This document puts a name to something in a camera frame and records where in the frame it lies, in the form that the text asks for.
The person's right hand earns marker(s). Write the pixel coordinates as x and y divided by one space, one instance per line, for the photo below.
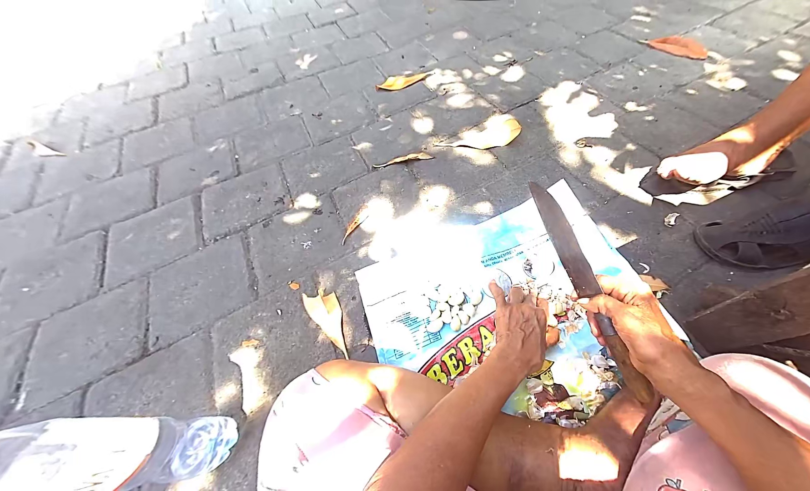
640 324

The person's left hand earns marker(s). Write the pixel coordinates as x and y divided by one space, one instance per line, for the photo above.
522 334

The person's left thumb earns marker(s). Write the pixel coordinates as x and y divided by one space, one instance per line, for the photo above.
553 332

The person's right fingers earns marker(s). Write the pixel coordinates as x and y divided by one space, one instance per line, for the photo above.
624 286

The person's right thumb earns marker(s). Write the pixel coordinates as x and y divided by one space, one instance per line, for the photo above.
599 304

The person's left fingers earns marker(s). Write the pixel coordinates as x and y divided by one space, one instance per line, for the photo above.
516 296

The person's left forearm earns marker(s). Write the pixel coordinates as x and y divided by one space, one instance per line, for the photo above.
456 426

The person's right forearm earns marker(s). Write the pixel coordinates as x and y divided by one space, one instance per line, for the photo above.
739 419

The tan dry leaf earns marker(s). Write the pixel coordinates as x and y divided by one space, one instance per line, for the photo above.
654 282

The pile of garlic skins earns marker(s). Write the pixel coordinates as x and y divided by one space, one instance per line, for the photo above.
579 389

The pile of peeled garlic cloves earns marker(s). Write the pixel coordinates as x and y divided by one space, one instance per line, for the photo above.
451 308

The black sandal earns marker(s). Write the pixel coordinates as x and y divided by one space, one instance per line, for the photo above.
770 238
664 185

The person's legs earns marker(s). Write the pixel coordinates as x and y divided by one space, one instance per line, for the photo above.
514 447

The printed white sack sheet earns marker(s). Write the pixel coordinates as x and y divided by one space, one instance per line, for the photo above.
391 307

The brown wooden bench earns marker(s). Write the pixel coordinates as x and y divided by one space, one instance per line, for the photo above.
766 303

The large pale yellow leaf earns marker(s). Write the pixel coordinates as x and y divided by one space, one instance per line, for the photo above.
492 134

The curled brown dry leaf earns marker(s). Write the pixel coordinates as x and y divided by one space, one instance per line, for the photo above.
355 221

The narrow brown dry leaf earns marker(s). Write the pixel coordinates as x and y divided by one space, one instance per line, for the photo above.
403 159

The broad pale dry leaf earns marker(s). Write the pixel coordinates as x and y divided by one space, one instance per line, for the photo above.
328 317

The yellow dry leaf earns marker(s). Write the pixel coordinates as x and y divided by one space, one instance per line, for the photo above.
402 82

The orange-brown dry leaf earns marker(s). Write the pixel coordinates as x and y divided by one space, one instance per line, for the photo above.
679 47

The clear plastic bottle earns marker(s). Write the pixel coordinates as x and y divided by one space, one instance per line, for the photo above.
104 453

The small pale dry leaf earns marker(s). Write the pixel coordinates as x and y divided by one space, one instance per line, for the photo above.
44 149

